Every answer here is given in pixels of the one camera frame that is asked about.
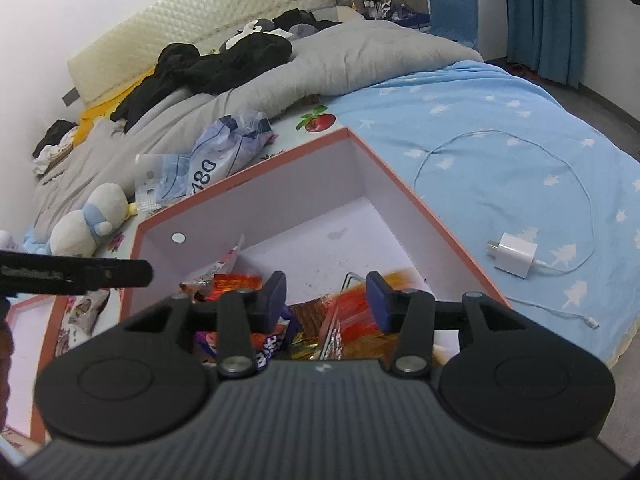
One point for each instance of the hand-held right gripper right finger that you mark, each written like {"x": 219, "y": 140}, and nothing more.
{"x": 375, "y": 302}

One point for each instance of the purple snack packet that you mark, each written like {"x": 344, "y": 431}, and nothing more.
{"x": 270, "y": 345}

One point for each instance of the cream quilted headboard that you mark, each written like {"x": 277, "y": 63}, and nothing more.
{"x": 200, "y": 5}

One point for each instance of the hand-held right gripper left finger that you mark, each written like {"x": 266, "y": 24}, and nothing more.
{"x": 275, "y": 300}

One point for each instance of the pink cardboard box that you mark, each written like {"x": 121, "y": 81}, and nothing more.
{"x": 310, "y": 200}

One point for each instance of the white charger plug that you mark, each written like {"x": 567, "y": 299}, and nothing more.
{"x": 515, "y": 255}

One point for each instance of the small toiletry bottles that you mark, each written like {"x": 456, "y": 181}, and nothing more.
{"x": 375, "y": 2}

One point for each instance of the pink box lid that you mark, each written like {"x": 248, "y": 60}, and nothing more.
{"x": 25, "y": 350}

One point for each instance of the clear green-label snack packet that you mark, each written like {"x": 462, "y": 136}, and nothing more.
{"x": 350, "y": 310}

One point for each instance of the floral bed sheet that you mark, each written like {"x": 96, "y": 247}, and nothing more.
{"x": 315, "y": 122}

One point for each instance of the blue and white plastic bag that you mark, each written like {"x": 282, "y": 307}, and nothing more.
{"x": 225, "y": 145}

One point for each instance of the black and white clothes pile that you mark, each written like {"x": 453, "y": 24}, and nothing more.
{"x": 52, "y": 145}

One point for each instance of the yellow cloth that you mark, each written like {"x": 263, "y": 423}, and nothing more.
{"x": 95, "y": 115}

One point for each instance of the white and blue plush penguin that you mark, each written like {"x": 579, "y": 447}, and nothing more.
{"x": 75, "y": 230}

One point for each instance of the red-orange snack packet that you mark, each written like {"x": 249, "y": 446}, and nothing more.
{"x": 235, "y": 282}

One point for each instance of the grey blanket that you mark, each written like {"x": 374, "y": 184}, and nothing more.
{"x": 350, "y": 55}

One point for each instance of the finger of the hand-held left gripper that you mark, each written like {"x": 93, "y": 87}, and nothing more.
{"x": 122, "y": 274}

